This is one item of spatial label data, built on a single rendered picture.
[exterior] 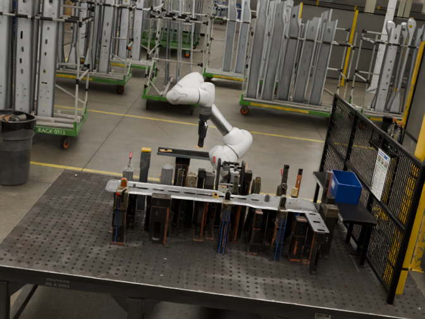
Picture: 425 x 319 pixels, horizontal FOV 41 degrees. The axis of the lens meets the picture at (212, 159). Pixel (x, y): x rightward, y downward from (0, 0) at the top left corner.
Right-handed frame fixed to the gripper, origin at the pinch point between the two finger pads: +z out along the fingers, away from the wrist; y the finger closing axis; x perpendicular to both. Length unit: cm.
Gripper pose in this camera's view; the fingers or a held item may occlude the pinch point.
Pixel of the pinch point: (200, 142)
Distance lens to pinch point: 392.5
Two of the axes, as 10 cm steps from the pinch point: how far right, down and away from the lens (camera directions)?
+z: -1.3, 9.4, 3.0
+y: 3.5, 3.3, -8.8
